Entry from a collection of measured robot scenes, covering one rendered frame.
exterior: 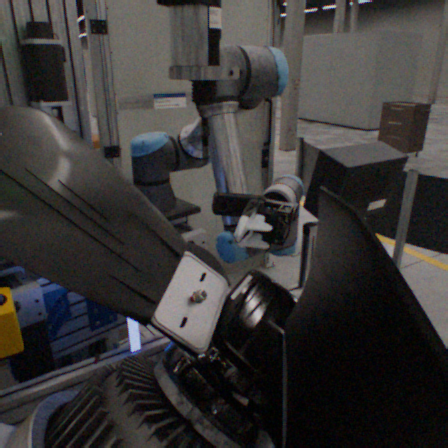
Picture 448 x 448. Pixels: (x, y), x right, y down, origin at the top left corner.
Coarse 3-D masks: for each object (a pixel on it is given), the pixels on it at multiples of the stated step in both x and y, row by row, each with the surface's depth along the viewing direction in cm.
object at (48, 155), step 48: (0, 144) 32; (48, 144) 36; (0, 192) 29; (48, 192) 32; (96, 192) 36; (0, 240) 28; (48, 240) 30; (96, 240) 33; (144, 240) 37; (96, 288) 31; (144, 288) 34
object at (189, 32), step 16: (160, 0) 32; (176, 0) 32; (192, 0) 31; (208, 0) 33; (176, 16) 33; (192, 16) 33; (176, 32) 34; (192, 32) 33; (176, 48) 34; (192, 48) 34; (176, 64) 35; (192, 64) 34
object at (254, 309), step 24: (264, 288) 38; (240, 312) 38; (264, 312) 37; (288, 312) 36; (216, 336) 38; (240, 336) 36; (168, 360) 38; (192, 360) 37; (216, 360) 38; (240, 360) 36; (192, 384) 35; (216, 384) 35; (240, 384) 37; (216, 408) 34; (240, 408) 34; (240, 432) 34; (264, 432) 35
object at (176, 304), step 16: (192, 256) 40; (176, 272) 38; (192, 272) 39; (208, 272) 41; (176, 288) 37; (192, 288) 38; (208, 288) 40; (224, 288) 41; (160, 304) 35; (176, 304) 36; (192, 304) 37; (208, 304) 39; (160, 320) 35; (176, 320) 36; (192, 320) 37; (208, 320) 38; (176, 336) 35; (192, 336) 36; (208, 336) 37
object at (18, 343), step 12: (0, 288) 73; (12, 300) 71; (0, 312) 66; (12, 312) 67; (0, 324) 66; (12, 324) 67; (0, 336) 67; (12, 336) 68; (0, 348) 68; (12, 348) 69
